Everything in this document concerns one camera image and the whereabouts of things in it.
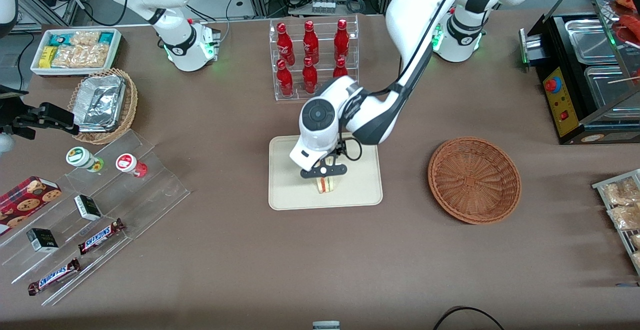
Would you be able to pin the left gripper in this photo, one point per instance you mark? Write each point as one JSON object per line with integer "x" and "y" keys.
{"x": 338, "y": 149}

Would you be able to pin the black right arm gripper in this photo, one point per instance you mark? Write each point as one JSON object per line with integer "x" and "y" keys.
{"x": 21, "y": 118}

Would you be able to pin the triangle sandwich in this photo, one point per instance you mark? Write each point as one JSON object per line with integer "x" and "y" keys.
{"x": 327, "y": 186}

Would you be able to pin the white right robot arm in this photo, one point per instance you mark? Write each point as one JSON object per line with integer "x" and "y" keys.
{"x": 180, "y": 45}

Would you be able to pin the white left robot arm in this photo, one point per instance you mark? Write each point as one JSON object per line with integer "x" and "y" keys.
{"x": 410, "y": 15}

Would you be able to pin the beige rectangular tray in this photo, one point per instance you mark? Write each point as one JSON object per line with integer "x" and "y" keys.
{"x": 360, "y": 190}

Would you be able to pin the small tan wicker basket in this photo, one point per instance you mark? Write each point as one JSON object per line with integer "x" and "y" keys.
{"x": 131, "y": 105}

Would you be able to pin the round brown wicker basket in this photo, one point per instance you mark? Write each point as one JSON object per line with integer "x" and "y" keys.
{"x": 475, "y": 180}

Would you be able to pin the tray of snack bags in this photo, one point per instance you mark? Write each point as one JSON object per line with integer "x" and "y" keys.
{"x": 600, "y": 186}

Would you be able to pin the aluminium foil container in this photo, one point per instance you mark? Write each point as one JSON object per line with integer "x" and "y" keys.
{"x": 100, "y": 102}

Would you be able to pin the green lid cup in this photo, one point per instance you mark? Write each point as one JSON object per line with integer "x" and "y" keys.
{"x": 80, "y": 156}

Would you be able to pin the white snack bin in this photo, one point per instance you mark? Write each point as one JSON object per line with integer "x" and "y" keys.
{"x": 37, "y": 65}

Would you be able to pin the yellow snack pack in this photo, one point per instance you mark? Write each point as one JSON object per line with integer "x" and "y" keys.
{"x": 47, "y": 56}

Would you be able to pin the clear cracker bag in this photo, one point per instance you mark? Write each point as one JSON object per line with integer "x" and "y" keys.
{"x": 95, "y": 56}
{"x": 67, "y": 56}
{"x": 85, "y": 38}

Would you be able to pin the teal snack pack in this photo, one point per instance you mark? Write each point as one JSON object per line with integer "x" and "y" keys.
{"x": 106, "y": 37}
{"x": 60, "y": 39}

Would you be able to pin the red lid cup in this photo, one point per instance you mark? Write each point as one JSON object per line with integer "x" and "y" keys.
{"x": 126, "y": 162}

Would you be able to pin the red plaid cookie box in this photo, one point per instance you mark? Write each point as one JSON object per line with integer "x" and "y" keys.
{"x": 25, "y": 202}

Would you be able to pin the red cola bottle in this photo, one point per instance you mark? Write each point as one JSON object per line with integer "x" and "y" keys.
{"x": 284, "y": 82}
{"x": 285, "y": 45}
{"x": 341, "y": 42}
{"x": 310, "y": 45}
{"x": 309, "y": 77}
{"x": 340, "y": 70}

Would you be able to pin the small black box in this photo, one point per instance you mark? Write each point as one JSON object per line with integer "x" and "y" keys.
{"x": 87, "y": 207}
{"x": 42, "y": 240}

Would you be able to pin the clear acrylic stepped stand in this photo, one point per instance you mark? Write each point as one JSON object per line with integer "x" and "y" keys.
{"x": 150, "y": 190}

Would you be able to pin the brown snickers bar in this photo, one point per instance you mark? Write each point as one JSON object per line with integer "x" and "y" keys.
{"x": 54, "y": 277}
{"x": 100, "y": 236}

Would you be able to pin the clear acrylic bottle rack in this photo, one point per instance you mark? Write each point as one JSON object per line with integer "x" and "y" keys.
{"x": 325, "y": 25}

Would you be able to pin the grey table edge clamp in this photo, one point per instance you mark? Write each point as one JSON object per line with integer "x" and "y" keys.
{"x": 326, "y": 325}

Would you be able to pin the white power strip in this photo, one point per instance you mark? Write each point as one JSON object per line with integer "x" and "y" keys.
{"x": 323, "y": 6}

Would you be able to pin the grey metal plug box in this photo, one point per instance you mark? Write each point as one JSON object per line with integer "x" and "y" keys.
{"x": 532, "y": 47}

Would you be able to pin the red emergency stop button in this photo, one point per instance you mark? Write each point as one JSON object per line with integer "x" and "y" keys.
{"x": 552, "y": 85}

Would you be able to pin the black food warmer machine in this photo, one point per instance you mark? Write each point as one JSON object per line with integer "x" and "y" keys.
{"x": 560, "y": 45}

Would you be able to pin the steel food pan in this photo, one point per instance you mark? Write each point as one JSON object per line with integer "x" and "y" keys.
{"x": 607, "y": 87}
{"x": 590, "y": 40}

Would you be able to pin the clear snack bag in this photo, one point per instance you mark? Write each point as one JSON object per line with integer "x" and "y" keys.
{"x": 622, "y": 191}
{"x": 625, "y": 217}

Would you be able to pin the red rocker switch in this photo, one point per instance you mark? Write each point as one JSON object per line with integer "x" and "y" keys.
{"x": 565, "y": 116}

